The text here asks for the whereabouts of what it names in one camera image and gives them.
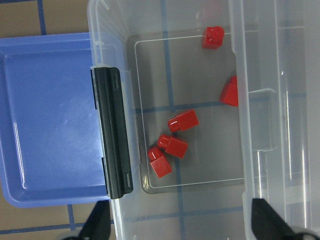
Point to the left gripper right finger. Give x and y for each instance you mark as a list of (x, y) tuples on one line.
[(266, 224)]

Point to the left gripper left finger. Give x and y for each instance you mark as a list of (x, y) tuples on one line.
[(98, 224)]

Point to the red block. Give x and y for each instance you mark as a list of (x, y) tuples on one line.
[(159, 162), (229, 94), (173, 145), (212, 37), (183, 121)]

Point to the clear plastic box lid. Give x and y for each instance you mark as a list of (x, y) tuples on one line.
[(277, 50)]

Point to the red block in box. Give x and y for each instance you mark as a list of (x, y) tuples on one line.
[(173, 145), (212, 37), (229, 94), (159, 162)]

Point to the clear plastic storage box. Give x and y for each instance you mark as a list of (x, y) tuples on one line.
[(209, 117)]

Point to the blue plastic tray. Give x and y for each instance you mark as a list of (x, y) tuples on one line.
[(50, 145)]

